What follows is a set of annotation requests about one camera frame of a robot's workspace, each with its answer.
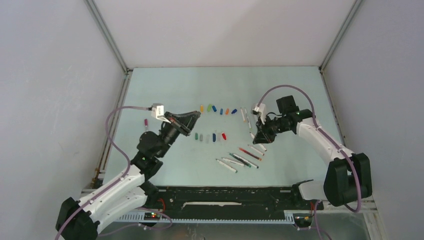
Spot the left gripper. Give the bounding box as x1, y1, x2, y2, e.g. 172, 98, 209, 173
156, 111, 200, 158

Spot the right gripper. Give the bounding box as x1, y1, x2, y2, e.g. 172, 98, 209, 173
253, 114, 291, 144

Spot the maroon pen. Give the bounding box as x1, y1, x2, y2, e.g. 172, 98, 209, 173
249, 132, 267, 152

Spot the light green pen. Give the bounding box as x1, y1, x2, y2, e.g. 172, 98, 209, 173
244, 108, 252, 131

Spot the orange red gel pen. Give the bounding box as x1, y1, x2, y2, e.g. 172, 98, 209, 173
238, 147, 262, 161

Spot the yellow pen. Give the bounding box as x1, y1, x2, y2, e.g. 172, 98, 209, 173
240, 107, 247, 122

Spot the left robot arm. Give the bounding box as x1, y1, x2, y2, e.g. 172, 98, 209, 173
55, 106, 201, 240

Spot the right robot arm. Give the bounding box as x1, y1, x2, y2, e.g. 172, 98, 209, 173
251, 95, 373, 209

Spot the right controller board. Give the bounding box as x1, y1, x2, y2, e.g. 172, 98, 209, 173
294, 216, 313, 224

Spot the controller board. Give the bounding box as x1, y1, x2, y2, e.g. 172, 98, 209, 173
294, 216, 313, 224
143, 212, 162, 221

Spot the left controller board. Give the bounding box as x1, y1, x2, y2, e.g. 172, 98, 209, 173
143, 212, 162, 221

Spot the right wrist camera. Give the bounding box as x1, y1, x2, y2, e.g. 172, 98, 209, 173
251, 103, 267, 125

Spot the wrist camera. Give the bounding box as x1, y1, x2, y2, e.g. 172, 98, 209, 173
151, 103, 170, 123
251, 103, 267, 125

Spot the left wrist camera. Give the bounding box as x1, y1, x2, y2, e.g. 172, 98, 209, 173
151, 103, 170, 123

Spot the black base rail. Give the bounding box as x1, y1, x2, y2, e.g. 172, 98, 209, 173
144, 186, 316, 222

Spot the white cable duct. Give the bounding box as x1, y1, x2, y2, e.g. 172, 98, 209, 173
119, 211, 296, 225

